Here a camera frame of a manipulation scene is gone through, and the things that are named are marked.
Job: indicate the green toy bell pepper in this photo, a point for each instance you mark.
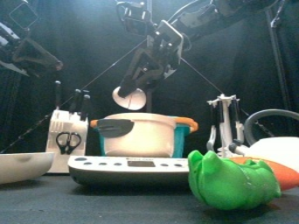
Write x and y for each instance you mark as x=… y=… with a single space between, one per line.
x=230 y=182

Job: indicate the white grey toy cooker base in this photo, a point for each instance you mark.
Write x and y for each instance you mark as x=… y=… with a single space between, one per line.
x=125 y=170

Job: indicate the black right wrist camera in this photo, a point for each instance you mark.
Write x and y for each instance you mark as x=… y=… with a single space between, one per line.
x=134 y=17

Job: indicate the white knife block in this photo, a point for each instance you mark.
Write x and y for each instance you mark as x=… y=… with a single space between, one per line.
x=66 y=143

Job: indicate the white cooking pot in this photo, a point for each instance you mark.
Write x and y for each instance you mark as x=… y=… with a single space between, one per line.
x=183 y=137

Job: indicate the white utensil rack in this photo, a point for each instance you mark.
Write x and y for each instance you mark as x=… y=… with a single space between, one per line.
x=225 y=125

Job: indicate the black metal frame pole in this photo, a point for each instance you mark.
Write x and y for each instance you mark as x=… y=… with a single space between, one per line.
x=278 y=58

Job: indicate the grey hanging utensil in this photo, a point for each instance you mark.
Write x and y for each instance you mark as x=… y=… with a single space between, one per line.
x=211 y=140

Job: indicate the orange toy carrot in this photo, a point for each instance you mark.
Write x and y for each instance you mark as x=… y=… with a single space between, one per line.
x=282 y=173

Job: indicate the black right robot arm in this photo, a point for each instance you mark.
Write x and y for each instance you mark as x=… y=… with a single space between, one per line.
x=218 y=14

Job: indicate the black scissors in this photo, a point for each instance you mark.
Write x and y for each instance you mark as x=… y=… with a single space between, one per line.
x=69 y=142

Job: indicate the white bowl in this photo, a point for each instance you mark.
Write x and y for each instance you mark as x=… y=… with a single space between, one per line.
x=22 y=166

